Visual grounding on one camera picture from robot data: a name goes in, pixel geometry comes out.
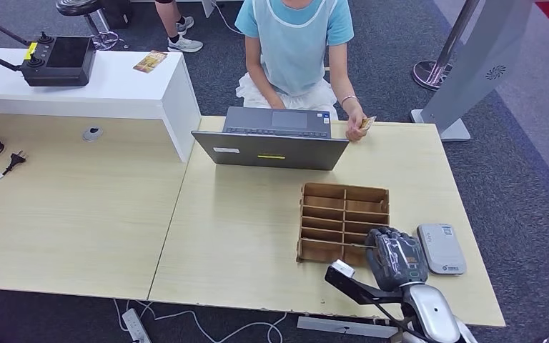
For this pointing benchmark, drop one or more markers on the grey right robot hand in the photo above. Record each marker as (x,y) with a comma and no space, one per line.
(395,260)

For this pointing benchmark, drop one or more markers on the person's left hand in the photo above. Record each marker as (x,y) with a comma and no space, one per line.
(355,128)

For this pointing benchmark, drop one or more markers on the person's right hand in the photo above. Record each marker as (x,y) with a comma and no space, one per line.
(277,103)

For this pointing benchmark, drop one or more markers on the autumn print hotel card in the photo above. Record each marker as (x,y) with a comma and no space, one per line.
(149,61)
(368,123)

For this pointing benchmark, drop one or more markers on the wooden card organizer box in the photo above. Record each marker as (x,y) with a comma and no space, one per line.
(322,218)

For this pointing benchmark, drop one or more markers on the person's left forearm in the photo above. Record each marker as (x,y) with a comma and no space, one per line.
(343,80)

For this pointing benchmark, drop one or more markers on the person's right forearm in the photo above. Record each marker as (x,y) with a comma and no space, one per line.
(260,80)

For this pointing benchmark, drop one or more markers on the seated person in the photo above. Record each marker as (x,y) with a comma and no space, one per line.
(293,47)

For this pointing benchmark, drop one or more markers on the standing person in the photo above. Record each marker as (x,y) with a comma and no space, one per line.
(184,43)

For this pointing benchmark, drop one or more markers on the grey laptop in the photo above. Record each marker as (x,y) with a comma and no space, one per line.
(274,151)

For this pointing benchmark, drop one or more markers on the white table foot bar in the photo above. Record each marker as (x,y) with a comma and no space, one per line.
(336,326)

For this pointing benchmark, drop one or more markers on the silver kiosk stand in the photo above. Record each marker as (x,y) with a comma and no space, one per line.
(483,61)

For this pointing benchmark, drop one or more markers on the black box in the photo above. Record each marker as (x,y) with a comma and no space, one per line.
(113,12)

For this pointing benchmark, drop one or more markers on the white counter shelf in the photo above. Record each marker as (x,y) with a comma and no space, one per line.
(90,85)

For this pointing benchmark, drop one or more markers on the black joystick controller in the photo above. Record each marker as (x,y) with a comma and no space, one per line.
(61,61)

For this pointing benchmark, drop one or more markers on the black stool chrome base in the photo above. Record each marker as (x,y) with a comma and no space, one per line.
(73,5)

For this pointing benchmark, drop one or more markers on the white power strip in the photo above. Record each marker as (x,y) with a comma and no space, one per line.
(135,325)

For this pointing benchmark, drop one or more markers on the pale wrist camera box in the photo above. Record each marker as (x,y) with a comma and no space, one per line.
(343,268)

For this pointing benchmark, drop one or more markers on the chrome stanchion post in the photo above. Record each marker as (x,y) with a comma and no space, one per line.
(428,73)

